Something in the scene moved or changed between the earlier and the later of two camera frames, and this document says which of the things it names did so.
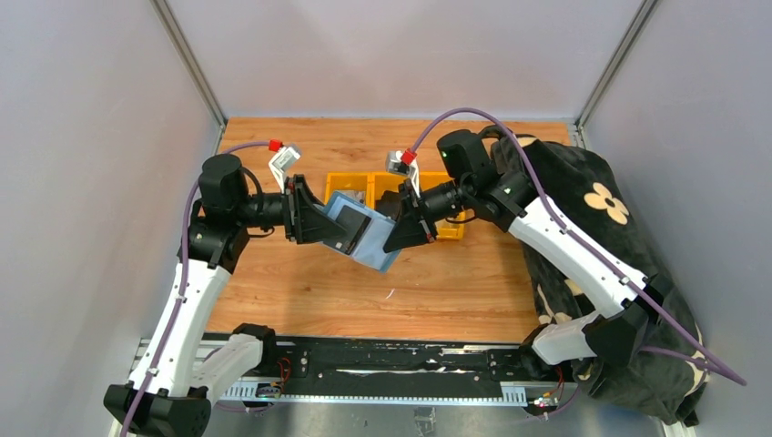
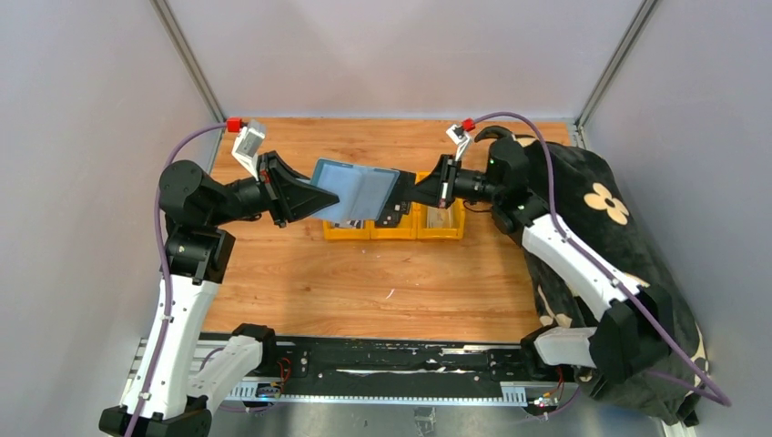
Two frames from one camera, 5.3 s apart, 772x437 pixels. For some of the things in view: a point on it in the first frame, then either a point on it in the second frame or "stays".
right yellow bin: x=454 y=229 stays
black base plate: x=315 y=364 stays
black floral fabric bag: x=586 y=198 stays
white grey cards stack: x=358 y=194 to x=350 y=224
